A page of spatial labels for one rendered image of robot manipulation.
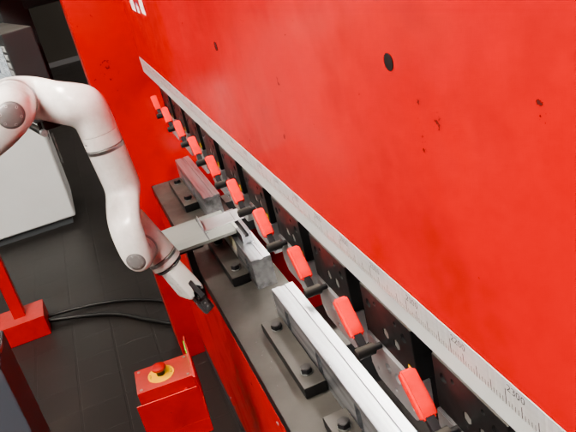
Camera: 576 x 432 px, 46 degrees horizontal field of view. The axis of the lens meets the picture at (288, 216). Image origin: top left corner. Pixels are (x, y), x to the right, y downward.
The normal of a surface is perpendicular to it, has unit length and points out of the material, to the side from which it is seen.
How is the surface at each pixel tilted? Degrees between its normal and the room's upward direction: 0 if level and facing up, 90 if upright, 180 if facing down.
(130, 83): 90
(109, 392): 0
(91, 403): 0
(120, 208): 45
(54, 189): 90
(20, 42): 90
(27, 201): 90
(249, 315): 0
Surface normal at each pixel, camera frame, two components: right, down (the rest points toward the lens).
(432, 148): -0.92, 0.33
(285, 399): -0.21, -0.88
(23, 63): 0.56, 0.25
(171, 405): 0.28, 0.36
